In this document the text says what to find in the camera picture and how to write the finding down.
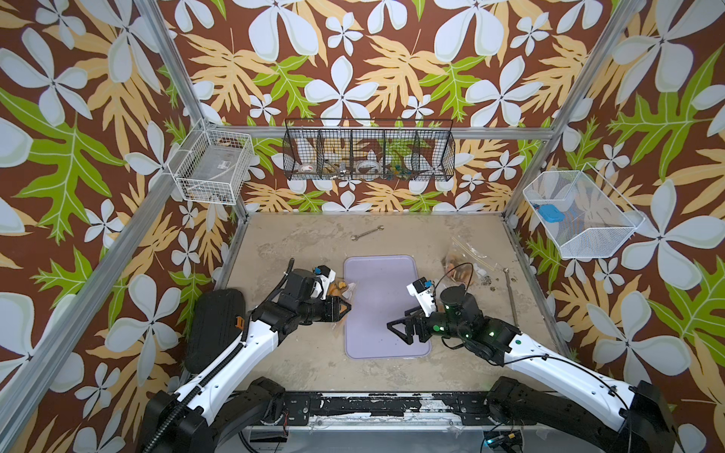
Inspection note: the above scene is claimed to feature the metal rod tool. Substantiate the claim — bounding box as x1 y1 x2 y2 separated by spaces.
503 268 519 328

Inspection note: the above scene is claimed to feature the white wire basket left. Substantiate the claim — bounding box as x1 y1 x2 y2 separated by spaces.
169 121 255 206

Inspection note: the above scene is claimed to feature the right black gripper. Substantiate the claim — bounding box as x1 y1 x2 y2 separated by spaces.
386 302 469 345

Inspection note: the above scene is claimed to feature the white mesh basket right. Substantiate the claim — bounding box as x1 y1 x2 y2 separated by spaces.
523 164 646 260

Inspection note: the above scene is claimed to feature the black tool case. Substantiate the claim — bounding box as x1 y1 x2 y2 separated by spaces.
184 289 247 375

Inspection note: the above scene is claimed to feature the lavender plastic tray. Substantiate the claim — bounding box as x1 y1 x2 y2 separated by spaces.
344 255 432 360

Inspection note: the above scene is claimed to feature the black wire basket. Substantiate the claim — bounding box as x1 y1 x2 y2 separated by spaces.
281 118 456 181

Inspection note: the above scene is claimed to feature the ziploc bag with cookies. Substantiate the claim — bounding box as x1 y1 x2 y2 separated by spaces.
328 279 358 302

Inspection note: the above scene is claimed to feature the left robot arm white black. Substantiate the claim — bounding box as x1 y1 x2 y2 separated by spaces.
136 265 351 452

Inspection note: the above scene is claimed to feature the silver wrench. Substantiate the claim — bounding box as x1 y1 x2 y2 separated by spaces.
351 225 384 242

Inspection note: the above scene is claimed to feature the black mounting rail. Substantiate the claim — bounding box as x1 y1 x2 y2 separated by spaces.
265 392 493 427

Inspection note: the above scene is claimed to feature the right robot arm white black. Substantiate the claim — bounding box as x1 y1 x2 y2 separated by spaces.
387 279 682 452

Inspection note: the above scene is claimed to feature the blue object in basket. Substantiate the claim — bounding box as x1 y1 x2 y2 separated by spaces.
536 204 566 224

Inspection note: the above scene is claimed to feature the clear bag of cookies back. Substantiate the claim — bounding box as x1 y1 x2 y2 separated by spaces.
442 237 501 286

